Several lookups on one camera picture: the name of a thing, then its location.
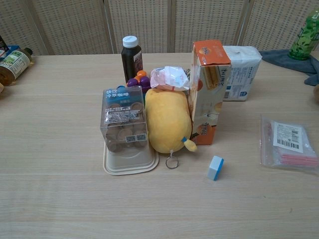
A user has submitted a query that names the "pink white snack packet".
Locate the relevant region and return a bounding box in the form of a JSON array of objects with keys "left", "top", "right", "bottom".
[{"left": 150, "top": 65, "right": 190, "bottom": 92}]

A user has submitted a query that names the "clear zip bag with label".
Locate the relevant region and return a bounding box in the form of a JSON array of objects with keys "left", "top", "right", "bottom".
[{"left": 259, "top": 114, "right": 319, "bottom": 174}]

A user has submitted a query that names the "yellow plush toy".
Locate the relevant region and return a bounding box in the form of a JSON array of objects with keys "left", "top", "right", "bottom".
[{"left": 145, "top": 88, "right": 198, "bottom": 154}]

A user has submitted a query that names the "clear box of coffee capsules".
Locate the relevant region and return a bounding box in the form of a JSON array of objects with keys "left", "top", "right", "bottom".
[{"left": 100, "top": 85, "right": 149, "bottom": 153}]

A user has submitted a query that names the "purple and orange plastic toy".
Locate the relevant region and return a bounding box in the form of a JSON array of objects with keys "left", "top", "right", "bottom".
[{"left": 117, "top": 70, "right": 152, "bottom": 93}]

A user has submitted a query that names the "orange biscuit box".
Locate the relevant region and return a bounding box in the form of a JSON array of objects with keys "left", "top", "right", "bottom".
[{"left": 189, "top": 39, "right": 232, "bottom": 146}]

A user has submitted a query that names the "beige plastic tray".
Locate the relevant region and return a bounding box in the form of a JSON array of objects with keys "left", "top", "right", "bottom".
[{"left": 103, "top": 141, "right": 160, "bottom": 176}]

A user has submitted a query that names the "dark drink bottle white cap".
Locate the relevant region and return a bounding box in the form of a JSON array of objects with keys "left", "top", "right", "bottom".
[{"left": 121, "top": 35, "right": 144, "bottom": 84}]

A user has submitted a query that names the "blue and white eraser block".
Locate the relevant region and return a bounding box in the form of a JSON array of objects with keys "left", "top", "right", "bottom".
[{"left": 206, "top": 155, "right": 224, "bottom": 181}]

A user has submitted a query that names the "white paper tissue pack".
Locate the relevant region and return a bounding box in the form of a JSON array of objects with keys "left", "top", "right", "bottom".
[{"left": 222, "top": 45, "right": 263, "bottom": 102}]

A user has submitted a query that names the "folding lattice screen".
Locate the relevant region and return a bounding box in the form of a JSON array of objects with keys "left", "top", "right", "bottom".
[{"left": 0, "top": 0, "right": 319, "bottom": 56}]

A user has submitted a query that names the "grey blue cloth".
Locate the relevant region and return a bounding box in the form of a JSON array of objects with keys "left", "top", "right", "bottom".
[{"left": 259, "top": 49, "right": 319, "bottom": 87}]

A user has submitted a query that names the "amber bottle with green label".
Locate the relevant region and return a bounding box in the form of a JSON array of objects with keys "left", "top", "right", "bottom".
[{"left": 0, "top": 47, "right": 33, "bottom": 87}]

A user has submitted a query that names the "blue box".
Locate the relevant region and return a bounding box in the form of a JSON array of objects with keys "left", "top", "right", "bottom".
[{"left": 0, "top": 44, "right": 20, "bottom": 62}]

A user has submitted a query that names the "green tea bottle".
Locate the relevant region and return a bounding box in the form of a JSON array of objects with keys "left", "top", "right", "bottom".
[{"left": 288, "top": 8, "right": 319, "bottom": 61}]

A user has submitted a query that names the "metal key ring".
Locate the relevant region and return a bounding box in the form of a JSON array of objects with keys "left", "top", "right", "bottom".
[{"left": 165, "top": 149, "right": 179, "bottom": 170}]

